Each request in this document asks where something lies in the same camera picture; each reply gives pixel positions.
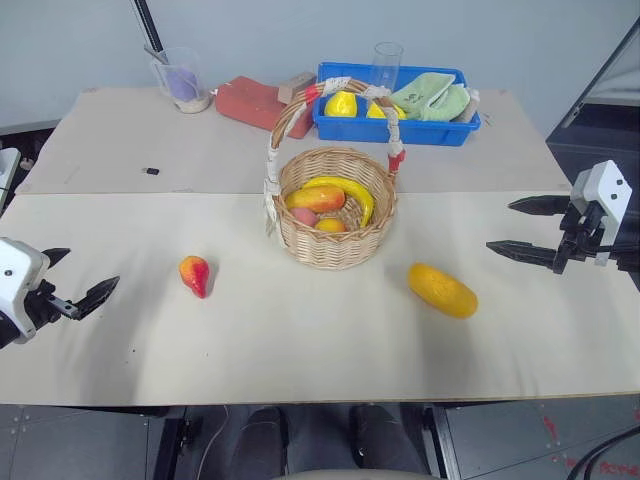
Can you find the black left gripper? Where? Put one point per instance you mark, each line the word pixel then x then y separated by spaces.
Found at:
pixel 40 302

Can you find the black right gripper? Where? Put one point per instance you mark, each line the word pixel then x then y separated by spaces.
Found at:
pixel 582 235

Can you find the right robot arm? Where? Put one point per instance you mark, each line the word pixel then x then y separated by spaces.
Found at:
pixel 627 260

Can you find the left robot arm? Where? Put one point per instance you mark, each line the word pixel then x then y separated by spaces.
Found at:
pixel 7 334

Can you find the small orange fruit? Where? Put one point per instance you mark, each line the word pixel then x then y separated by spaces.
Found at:
pixel 330 225

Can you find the long orange-yellow papaya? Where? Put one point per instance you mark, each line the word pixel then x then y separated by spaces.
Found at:
pixel 442 291

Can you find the red and yellow pear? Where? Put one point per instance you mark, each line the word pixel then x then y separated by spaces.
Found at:
pixel 196 274

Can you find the white device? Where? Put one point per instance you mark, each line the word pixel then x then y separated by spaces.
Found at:
pixel 7 172

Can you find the black cabinet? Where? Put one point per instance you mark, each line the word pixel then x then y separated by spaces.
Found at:
pixel 600 125

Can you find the small black clip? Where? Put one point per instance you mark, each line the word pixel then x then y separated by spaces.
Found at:
pixel 152 171

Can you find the green cloth glove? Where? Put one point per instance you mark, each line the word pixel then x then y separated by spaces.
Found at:
pixel 430 97

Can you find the blue plastic bin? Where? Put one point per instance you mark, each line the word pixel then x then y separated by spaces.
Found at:
pixel 395 131

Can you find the yellow banana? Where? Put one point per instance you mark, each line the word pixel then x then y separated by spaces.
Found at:
pixel 360 192

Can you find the yellow lemon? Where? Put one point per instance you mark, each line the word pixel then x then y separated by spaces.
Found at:
pixel 341 105
pixel 376 111

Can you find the clear plastic measuring cup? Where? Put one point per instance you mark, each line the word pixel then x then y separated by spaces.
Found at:
pixel 192 100

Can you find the red and yellow mango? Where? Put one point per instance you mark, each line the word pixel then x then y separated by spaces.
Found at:
pixel 317 199

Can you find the purple scoop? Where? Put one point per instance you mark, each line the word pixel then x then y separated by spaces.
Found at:
pixel 180 84

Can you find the clear drinking glass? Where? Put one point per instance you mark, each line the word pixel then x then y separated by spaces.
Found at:
pixel 386 65

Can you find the pink peach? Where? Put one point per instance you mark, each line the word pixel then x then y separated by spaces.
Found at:
pixel 305 217

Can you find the red brick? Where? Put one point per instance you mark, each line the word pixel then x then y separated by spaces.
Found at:
pixel 250 102

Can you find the dark rounded shape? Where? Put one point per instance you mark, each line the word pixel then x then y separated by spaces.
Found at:
pixel 262 442

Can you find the black metal pole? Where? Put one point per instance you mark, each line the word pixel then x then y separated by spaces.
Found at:
pixel 149 27

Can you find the small brown wooden block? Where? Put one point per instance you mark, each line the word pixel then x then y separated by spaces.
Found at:
pixel 295 87

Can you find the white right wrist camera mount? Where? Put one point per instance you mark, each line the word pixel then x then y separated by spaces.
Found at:
pixel 610 195

